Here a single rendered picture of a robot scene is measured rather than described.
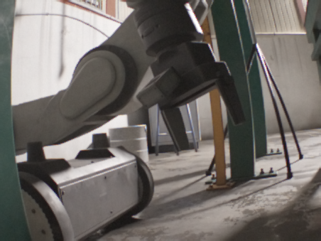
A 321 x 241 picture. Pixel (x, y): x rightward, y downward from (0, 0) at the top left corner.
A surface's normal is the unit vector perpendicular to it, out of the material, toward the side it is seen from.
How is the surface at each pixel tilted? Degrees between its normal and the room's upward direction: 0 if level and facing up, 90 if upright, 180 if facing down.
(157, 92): 122
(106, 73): 90
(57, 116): 103
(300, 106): 90
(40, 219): 90
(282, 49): 90
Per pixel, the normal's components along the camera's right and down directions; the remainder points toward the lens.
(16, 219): 0.94, -0.08
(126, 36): -0.24, 0.04
